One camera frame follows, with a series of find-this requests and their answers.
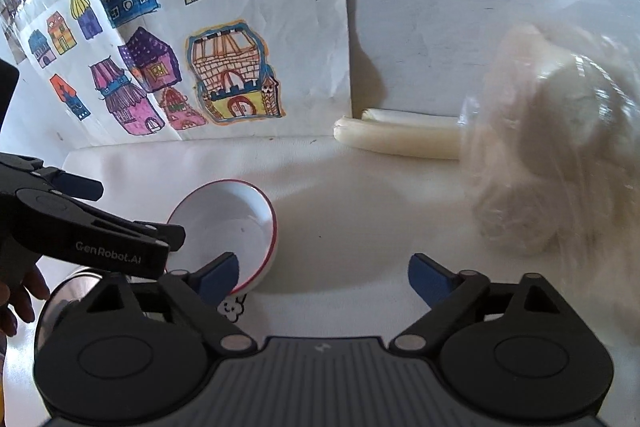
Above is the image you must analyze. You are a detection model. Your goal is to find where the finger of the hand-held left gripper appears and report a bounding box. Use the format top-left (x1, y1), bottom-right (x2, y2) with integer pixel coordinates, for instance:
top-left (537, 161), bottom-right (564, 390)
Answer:
top-left (0, 151), bottom-right (104, 202)
top-left (95, 216), bottom-right (187, 254)

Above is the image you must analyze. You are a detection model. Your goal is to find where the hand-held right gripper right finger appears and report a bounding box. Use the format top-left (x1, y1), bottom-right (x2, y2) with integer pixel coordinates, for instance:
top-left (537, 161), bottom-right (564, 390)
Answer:
top-left (392, 253), bottom-right (563, 354)

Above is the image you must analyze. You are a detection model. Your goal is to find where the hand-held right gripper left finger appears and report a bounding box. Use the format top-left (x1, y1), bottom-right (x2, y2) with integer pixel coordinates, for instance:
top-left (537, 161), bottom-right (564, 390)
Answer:
top-left (86, 252), bottom-right (256, 355)

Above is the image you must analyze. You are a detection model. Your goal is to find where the stainless steel plate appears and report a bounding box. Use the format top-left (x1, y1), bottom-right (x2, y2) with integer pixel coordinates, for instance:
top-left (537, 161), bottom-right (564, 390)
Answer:
top-left (36, 271), bottom-right (126, 348)

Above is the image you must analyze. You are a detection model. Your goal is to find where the white bowl with red rim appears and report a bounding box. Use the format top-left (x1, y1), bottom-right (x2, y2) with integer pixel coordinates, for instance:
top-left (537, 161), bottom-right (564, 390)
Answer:
top-left (166, 179), bottom-right (278, 295)

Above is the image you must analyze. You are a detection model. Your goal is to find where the person's left hand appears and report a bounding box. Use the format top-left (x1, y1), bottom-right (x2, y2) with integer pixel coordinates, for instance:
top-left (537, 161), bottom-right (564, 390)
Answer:
top-left (0, 264), bottom-right (51, 338)

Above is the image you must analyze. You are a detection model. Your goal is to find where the white printed table mat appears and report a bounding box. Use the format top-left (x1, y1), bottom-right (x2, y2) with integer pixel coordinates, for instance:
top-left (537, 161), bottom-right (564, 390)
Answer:
top-left (35, 141), bottom-right (640, 358)

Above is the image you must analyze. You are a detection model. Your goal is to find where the rolled white paper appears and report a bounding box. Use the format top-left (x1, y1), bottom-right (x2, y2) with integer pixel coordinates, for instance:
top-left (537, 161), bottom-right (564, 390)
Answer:
top-left (334, 108), bottom-right (466, 160)

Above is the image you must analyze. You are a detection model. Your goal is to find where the plastic bag of white lumps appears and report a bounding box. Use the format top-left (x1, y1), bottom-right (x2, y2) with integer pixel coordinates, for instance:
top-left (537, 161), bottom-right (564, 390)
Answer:
top-left (457, 21), bottom-right (640, 288)

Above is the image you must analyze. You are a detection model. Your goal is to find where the paper drawing of colourful houses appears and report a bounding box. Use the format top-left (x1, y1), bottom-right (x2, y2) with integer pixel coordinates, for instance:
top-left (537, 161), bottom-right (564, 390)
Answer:
top-left (15, 0), bottom-right (353, 145)

